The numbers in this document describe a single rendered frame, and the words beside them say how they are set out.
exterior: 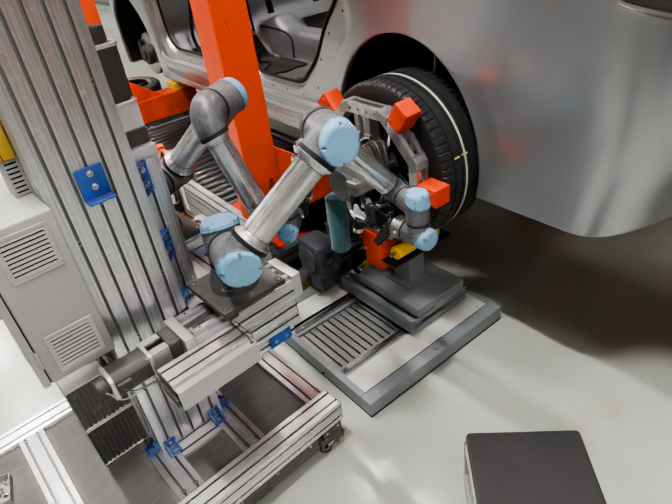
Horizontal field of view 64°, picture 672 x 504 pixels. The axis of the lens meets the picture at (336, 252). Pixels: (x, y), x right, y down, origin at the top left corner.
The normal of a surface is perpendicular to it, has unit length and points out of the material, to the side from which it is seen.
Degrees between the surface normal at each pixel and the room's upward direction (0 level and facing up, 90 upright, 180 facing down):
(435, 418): 0
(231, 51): 90
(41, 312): 90
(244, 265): 95
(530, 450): 0
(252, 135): 90
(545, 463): 0
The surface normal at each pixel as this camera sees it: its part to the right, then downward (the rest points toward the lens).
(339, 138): 0.49, 0.37
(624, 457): -0.11, -0.82
